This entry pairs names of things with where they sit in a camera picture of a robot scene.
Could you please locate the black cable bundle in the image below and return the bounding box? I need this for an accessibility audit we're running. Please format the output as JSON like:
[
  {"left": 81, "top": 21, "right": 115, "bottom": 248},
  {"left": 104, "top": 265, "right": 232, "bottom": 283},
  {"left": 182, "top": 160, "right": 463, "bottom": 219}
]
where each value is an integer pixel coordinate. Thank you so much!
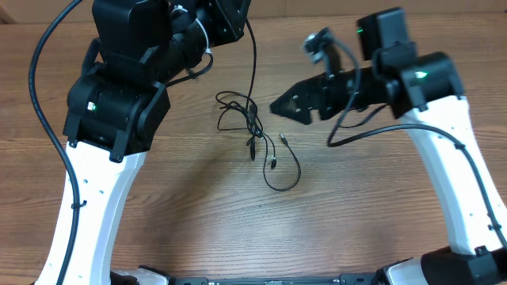
[{"left": 215, "top": 17, "right": 302, "bottom": 193}]

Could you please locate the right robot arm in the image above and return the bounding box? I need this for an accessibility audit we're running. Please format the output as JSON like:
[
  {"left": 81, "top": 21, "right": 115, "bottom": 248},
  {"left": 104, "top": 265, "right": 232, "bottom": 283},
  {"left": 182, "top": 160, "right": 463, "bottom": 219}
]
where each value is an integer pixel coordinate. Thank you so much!
[{"left": 270, "top": 7, "right": 506, "bottom": 284}]

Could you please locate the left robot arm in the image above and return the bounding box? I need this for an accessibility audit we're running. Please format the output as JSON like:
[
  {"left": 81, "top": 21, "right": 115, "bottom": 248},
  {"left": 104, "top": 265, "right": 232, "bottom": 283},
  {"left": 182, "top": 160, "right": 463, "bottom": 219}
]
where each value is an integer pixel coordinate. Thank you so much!
[{"left": 37, "top": 0, "right": 250, "bottom": 284}]

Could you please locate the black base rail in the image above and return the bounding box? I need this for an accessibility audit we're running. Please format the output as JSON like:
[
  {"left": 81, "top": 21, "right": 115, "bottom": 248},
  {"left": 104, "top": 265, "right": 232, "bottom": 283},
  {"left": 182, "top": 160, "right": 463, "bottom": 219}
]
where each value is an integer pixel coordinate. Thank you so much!
[{"left": 110, "top": 256, "right": 507, "bottom": 285}]

